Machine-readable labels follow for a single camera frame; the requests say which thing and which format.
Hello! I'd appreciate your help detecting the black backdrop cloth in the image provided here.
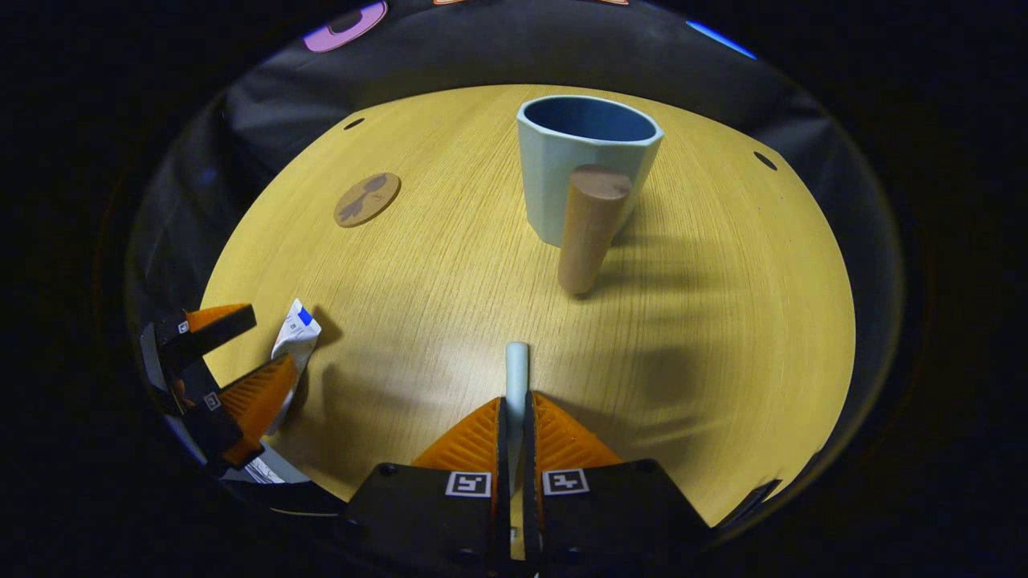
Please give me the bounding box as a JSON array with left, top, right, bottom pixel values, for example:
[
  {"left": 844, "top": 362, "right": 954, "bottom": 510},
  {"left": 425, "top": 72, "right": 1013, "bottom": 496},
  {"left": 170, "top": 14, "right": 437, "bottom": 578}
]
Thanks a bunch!
[{"left": 124, "top": 0, "right": 908, "bottom": 515}]

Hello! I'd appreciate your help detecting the round brown coaster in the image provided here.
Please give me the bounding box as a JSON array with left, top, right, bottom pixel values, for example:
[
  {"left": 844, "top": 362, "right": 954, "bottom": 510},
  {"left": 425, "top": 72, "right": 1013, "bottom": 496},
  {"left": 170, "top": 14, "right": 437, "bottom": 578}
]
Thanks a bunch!
[{"left": 334, "top": 173, "right": 402, "bottom": 229}]

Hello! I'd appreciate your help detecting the white toothbrush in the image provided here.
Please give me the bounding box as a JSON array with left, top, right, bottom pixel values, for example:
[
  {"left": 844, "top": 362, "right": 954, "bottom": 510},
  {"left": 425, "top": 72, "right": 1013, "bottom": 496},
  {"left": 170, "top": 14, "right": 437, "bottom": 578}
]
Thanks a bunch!
[{"left": 504, "top": 342, "right": 531, "bottom": 499}]

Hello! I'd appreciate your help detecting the light blue cup wooden handle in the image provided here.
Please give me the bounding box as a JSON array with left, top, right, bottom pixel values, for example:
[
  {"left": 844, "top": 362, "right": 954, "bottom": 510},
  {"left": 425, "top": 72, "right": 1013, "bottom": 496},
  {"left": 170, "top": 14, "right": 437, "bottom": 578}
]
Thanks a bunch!
[{"left": 516, "top": 95, "right": 664, "bottom": 296}]

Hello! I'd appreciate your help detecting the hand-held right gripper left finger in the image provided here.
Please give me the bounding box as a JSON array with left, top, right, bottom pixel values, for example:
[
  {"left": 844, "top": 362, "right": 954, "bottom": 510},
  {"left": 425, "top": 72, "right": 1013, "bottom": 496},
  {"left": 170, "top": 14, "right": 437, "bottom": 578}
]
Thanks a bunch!
[{"left": 344, "top": 397, "right": 512, "bottom": 575}]

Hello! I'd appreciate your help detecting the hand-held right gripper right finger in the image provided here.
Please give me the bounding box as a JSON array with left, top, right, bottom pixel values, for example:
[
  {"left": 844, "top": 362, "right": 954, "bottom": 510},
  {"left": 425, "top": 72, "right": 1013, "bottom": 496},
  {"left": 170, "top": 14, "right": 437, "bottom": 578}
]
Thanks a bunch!
[{"left": 522, "top": 392, "right": 712, "bottom": 574}]

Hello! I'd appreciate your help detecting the wooden desktop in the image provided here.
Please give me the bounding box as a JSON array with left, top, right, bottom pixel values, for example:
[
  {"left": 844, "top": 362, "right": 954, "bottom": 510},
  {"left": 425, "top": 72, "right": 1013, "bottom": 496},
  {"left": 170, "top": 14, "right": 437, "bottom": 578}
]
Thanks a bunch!
[{"left": 201, "top": 84, "right": 856, "bottom": 559}]

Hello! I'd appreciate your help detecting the white toothpaste tube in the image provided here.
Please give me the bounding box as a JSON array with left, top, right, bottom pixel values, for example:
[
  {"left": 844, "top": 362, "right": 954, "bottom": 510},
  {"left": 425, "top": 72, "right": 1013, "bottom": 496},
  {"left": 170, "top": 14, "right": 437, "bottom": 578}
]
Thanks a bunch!
[{"left": 269, "top": 299, "right": 322, "bottom": 434}]

